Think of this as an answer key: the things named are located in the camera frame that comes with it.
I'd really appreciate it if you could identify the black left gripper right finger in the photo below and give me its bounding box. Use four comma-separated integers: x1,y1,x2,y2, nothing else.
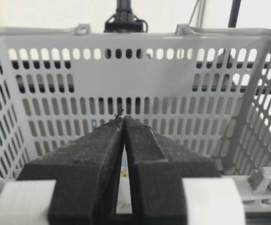
123,114,246,225

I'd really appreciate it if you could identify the grey hanging cable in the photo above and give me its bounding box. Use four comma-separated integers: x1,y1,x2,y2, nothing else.
188,0,205,25

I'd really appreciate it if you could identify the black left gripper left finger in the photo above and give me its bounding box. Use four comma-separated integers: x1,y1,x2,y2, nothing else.
0,114,125,225

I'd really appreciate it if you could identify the black vertical pole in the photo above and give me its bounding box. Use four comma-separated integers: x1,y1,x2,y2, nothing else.
228,0,241,28

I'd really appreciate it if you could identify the grey plastic shopping basket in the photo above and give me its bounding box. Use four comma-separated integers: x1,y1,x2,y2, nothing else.
0,23,271,211

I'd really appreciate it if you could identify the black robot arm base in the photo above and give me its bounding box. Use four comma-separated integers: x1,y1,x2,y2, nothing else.
104,0,149,33

